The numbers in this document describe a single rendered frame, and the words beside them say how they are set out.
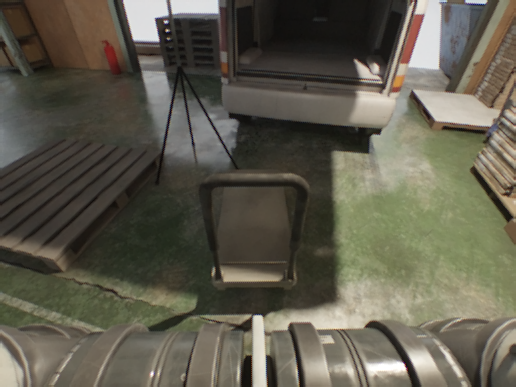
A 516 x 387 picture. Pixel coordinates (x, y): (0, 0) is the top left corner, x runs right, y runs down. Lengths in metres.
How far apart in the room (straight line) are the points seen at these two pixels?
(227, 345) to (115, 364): 0.09
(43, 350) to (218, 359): 0.15
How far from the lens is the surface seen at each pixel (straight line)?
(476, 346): 0.30
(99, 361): 0.26
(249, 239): 1.29
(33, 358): 0.29
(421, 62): 6.31
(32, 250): 1.80
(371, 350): 0.26
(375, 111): 2.26
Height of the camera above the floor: 1.20
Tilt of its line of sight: 40 degrees down
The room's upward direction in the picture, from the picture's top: 1 degrees clockwise
